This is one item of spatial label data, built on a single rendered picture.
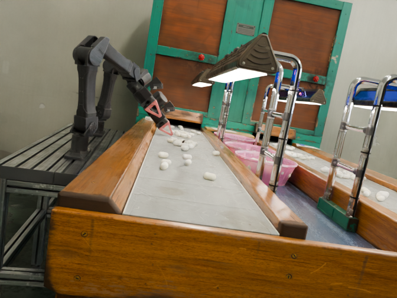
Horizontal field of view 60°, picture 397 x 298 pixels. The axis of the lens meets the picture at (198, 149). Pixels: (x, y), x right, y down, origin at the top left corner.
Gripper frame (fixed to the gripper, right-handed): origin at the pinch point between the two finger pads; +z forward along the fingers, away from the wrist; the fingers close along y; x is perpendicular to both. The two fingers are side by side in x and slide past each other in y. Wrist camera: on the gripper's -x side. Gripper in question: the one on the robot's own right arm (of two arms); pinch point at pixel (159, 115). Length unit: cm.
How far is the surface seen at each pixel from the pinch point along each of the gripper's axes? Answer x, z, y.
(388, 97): -64, 41, -53
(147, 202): 7, 9, -91
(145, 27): -30, -61, 159
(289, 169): -27, 49, -30
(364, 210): -31, 54, -73
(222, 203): -4, 22, -84
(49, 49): 45, -98, 152
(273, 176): -18, 30, -71
